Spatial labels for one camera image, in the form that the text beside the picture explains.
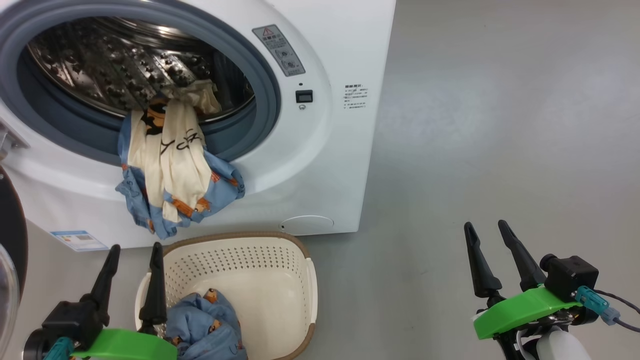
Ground blue energy label sticker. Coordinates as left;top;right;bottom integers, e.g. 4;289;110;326
50;230;109;252

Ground grey warning sticker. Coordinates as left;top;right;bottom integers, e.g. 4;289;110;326
251;24;306;77

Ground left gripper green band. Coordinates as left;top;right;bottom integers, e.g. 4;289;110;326
70;242;178;360

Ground round white filter cover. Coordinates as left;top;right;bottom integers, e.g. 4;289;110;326
279;215;335;236

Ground cream basket with brown rim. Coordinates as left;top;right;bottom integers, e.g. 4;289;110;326
134;232;318;360

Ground right camera cable teal plug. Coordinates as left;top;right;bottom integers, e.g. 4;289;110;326
575;286;640;333

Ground blue cartoon print garment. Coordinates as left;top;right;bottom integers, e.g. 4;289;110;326
164;288;248;360

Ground white front-load washing machine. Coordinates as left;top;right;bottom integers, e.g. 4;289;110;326
0;0;397;251

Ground camera cable teal plug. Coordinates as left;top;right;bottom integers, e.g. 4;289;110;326
575;286;640;333
42;336;76;360

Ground blue garment with cream lining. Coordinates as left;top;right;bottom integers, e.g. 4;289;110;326
115;80;247;240

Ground left camera cable teal plug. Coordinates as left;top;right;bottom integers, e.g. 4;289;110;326
42;336;76;360

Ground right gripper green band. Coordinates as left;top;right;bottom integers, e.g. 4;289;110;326
463;219;601;351

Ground black round washer door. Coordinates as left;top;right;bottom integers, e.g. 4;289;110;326
0;165;29;360

